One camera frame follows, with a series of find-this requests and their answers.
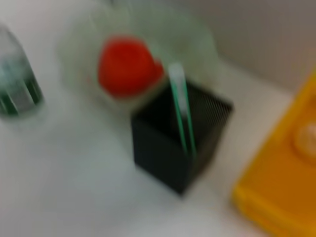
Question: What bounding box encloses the mint green utility knife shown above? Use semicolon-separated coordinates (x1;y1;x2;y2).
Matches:
168;63;197;156

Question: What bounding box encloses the orange toy fruit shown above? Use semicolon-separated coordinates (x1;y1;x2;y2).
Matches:
97;36;165;98

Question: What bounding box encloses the clear water bottle green label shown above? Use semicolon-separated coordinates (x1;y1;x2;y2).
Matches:
0;24;45;117

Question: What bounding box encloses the black mesh pen holder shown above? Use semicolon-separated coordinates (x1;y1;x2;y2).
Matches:
130;79;235;196

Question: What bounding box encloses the pale green glass fruit plate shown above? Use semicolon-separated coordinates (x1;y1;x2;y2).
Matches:
56;4;218;106

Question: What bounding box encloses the yellow plastic bin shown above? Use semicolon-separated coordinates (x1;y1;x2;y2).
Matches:
231;71;316;237

